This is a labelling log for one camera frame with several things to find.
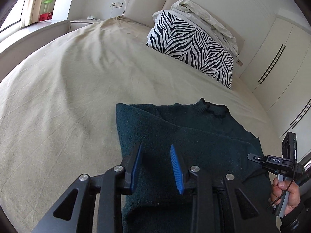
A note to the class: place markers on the bed with beige sheet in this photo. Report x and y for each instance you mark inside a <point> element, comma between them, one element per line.
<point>73,89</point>

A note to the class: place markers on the small white nightstand item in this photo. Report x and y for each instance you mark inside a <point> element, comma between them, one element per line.
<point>91,17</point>

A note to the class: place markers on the white wardrobe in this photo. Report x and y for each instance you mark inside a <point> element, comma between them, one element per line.
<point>279,53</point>

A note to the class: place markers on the crumpled white duvet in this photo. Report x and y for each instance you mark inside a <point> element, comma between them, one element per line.
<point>206,17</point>

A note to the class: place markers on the zebra print pillow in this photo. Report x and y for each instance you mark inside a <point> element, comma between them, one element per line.
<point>189,43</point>

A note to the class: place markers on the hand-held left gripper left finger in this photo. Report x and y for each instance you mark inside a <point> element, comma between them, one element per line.
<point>135,167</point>

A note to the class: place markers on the beige wall socket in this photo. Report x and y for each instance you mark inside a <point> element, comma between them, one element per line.
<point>240,62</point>

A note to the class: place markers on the white wall socket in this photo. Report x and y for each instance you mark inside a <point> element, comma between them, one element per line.
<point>116,4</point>

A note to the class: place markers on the dark green sweater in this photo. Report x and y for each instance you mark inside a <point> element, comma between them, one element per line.
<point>194,136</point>

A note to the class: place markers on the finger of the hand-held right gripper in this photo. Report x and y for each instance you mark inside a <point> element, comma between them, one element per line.
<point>255,157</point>

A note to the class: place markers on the red box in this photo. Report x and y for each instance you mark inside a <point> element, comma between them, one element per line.
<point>45,16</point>

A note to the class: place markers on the beige nightstand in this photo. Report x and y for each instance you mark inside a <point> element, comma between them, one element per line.
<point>80,24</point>

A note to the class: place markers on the tan curtain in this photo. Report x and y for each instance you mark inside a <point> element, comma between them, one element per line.
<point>32,2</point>

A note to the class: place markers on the person's right hand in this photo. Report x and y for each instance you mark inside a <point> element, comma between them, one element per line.
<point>292,196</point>

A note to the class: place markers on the grey window ledge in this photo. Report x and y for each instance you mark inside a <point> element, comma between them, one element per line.
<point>29,38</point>

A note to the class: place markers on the person's right forearm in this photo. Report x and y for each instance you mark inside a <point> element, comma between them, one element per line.
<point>297,220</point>

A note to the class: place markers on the beige padded headboard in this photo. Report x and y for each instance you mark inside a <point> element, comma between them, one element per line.
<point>143,0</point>

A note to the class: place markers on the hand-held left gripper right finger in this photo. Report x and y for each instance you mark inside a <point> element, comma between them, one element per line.
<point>176,170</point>

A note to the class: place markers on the window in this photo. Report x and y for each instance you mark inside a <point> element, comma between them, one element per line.
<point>12,9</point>

